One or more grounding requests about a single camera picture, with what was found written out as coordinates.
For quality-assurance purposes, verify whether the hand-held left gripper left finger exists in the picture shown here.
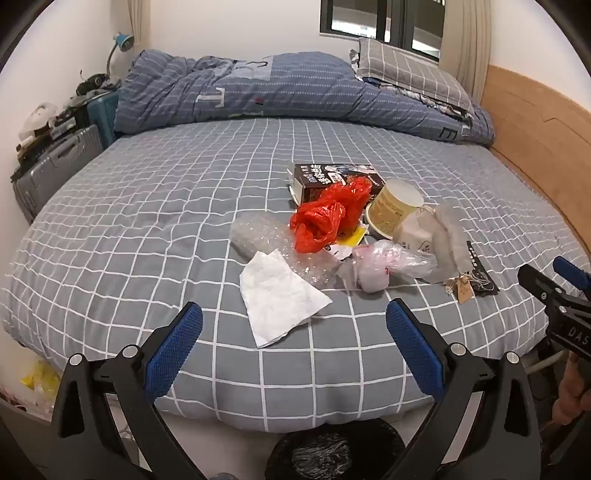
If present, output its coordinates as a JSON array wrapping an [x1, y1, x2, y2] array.
[[48, 302, 218, 480]]

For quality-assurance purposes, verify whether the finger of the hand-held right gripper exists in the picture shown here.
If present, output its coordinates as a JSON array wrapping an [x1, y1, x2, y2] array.
[[553, 256, 591, 298], [517, 264, 591, 324]]

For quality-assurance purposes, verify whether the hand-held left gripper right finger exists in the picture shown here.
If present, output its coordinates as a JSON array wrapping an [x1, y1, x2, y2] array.
[[385, 298, 543, 480]]

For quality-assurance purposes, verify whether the black packet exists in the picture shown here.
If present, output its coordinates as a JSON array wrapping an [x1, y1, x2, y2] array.
[[466, 240, 500, 296]]

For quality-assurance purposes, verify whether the brown paper tag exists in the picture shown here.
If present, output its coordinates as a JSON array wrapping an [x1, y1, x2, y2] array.
[[443, 272, 476, 304]]

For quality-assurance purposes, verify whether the clear plastic bag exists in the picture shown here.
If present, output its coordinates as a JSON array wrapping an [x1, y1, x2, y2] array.
[[339, 239, 438, 294]]

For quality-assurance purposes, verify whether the translucent white bag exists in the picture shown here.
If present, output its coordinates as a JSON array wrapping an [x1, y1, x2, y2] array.
[[431, 203, 476, 282]]

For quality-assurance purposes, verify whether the white tissue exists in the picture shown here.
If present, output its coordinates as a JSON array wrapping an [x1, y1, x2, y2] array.
[[239, 249, 333, 349]]

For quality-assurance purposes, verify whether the yellow snack packet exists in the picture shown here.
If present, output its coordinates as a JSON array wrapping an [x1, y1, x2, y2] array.
[[323, 224, 368, 259]]

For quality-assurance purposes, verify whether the yellow paper cup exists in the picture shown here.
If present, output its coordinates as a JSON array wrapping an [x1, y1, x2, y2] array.
[[365, 179, 424, 241]]

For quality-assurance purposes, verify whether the black trash bin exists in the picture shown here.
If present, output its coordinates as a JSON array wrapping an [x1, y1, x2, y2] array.
[[265, 420, 419, 480]]

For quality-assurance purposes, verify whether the clear bubble wrap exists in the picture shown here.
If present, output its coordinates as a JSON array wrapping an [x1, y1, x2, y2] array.
[[230, 212, 342, 289]]

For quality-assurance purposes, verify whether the red plastic bag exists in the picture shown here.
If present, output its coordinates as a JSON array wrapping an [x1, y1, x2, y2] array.
[[290, 178, 374, 254]]

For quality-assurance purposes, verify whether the brown cookie box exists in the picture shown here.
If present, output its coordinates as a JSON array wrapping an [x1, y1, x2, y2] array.
[[288, 162, 386, 204]]

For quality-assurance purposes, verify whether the person's right hand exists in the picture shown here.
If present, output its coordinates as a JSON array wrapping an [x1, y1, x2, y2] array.
[[556, 353, 591, 425]]

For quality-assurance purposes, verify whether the bed with grey checked sheet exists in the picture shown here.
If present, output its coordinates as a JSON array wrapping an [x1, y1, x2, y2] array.
[[0, 115, 591, 435]]

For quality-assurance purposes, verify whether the yellow plastic bag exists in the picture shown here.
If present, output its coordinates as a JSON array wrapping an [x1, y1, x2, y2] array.
[[18, 360, 61, 407]]

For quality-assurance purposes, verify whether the wooden headboard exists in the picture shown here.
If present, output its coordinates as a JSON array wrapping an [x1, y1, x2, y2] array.
[[480, 65, 591, 254]]

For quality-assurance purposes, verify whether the printed cloth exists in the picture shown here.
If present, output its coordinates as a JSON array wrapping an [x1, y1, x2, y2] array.
[[411, 90, 476, 123]]

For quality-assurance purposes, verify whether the grey suitcase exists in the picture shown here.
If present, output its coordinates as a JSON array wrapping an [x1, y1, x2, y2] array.
[[13, 124, 105, 227]]

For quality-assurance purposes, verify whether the teal suitcase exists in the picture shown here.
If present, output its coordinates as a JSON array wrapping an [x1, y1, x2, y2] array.
[[85, 90, 121, 148]]

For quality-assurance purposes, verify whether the grey checked pillow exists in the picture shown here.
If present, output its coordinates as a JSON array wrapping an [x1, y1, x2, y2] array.
[[355, 37, 476, 116]]

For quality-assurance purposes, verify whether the beige curtain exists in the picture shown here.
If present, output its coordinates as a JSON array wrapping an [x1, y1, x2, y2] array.
[[438, 0, 492, 100], [127, 0, 153, 47]]

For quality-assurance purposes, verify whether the blue striped quilt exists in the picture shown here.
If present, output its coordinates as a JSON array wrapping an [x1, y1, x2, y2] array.
[[113, 50, 496, 147]]

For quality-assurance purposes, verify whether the blue desk lamp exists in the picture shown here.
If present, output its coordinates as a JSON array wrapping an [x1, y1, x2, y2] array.
[[105, 32, 134, 77]]

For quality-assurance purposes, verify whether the dark framed window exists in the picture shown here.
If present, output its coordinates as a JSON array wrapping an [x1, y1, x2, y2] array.
[[320, 0, 446, 63]]

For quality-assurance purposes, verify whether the black cable bundle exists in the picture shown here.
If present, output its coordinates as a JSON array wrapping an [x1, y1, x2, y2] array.
[[76, 71, 121, 95]]

